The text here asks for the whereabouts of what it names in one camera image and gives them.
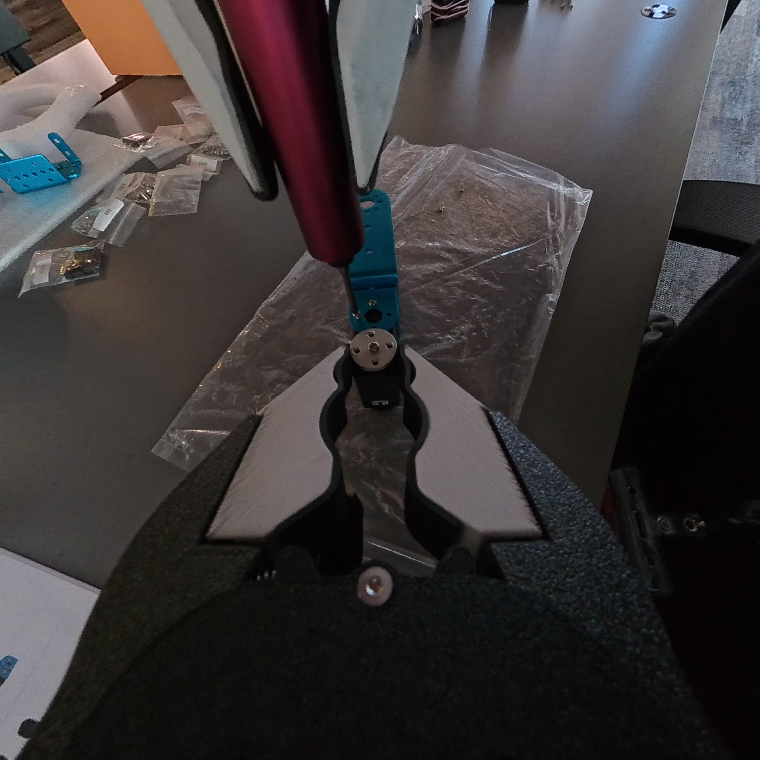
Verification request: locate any white foam sheet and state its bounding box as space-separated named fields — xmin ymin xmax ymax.
xmin=0 ymin=44 xmax=144 ymax=274

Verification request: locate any blue metal bracket assembly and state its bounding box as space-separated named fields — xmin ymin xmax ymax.
xmin=0 ymin=132 xmax=84 ymax=197

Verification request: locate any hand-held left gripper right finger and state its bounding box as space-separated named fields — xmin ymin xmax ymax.
xmin=404 ymin=347 xmax=545 ymax=541

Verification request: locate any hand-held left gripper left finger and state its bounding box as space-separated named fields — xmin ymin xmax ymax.
xmin=207 ymin=347 xmax=364 ymax=544

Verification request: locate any black office chair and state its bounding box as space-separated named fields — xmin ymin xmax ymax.
xmin=612 ymin=237 xmax=760 ymax=760
xmin=644 ymin=178 xmax=760 ymax=340

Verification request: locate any red electric screwdriver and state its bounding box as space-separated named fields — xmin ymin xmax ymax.
xmin=220 ymin=0 xmax=367 ymax=316

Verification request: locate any large clear plastic bag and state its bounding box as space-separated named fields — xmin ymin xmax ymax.
xmin=151 ymin=135 xmax=595 ymax=572

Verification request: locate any blue metal U bracket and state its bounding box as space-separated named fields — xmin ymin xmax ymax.
xmin=347 ymin=190 xmax=405 ymax=346

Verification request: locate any orange cardboard box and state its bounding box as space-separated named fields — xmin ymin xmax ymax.
xmin=62 ymin=0 xmax=182 ymax=77

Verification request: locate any black servo motor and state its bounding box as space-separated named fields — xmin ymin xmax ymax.
xmin=349 ymin=327 xmax=412 ymax=412

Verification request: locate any white instruction manual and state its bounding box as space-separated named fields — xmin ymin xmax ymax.
xmin=0 ymin=546 xmax=102 ymax=760

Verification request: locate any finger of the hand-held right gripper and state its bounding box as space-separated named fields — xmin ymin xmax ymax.
xmin=142 ymin=0 xmax=280 ymax=203
xmin=327 ymin=0 xmax=417 ymax=194

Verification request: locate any white foam insert with hole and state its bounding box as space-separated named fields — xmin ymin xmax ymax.
xmin=0 ymin=83 xmax=99 ymax=138

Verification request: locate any pile of small hardware bags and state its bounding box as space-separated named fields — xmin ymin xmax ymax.
xmin=18 ymin=98 xmax=230 ymax=298

